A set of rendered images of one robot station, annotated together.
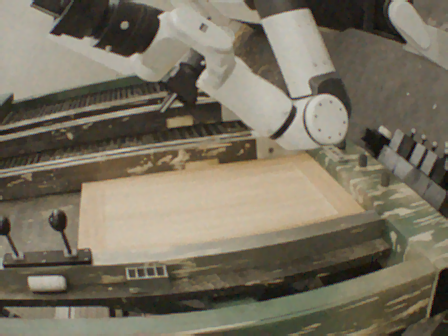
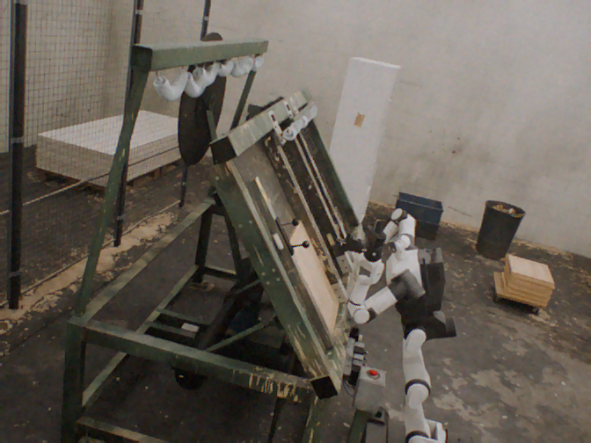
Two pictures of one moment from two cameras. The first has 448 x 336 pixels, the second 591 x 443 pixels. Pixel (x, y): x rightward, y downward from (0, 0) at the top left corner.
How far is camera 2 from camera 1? 1.90 m
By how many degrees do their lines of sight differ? 5
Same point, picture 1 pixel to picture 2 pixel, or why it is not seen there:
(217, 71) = (365, 282)
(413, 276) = (325, 365)
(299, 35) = (385, 301)
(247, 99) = (359, 292)
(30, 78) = (308, 36)
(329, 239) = (321, 328)
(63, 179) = (299, 209)
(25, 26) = (355, 10)
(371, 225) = (330, 342)
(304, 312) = (309, 330)
